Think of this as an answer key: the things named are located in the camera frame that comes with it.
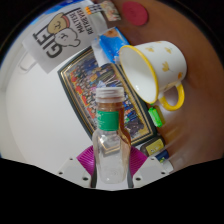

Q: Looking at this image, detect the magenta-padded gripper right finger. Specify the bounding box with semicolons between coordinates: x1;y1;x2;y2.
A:
128;146;170;188

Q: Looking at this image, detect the clear plastic bottle green label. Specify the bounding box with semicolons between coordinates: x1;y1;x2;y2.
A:
91;87;132;184

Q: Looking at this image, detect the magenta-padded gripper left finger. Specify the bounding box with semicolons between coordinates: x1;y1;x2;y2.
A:
56;146;98;188

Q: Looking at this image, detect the white mug yellow rim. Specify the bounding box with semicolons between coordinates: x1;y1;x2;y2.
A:
118;40;188;112

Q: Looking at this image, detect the white paper gift bag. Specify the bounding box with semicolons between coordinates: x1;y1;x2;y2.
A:
20;4;109;75

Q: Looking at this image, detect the framed group photo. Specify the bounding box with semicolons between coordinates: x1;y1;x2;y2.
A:
57;46;158;148

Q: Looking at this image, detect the flat round red coaster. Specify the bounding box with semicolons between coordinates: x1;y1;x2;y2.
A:
121;0;150;27

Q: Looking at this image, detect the small green packet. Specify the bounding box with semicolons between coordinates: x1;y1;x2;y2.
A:
147;105;164;129

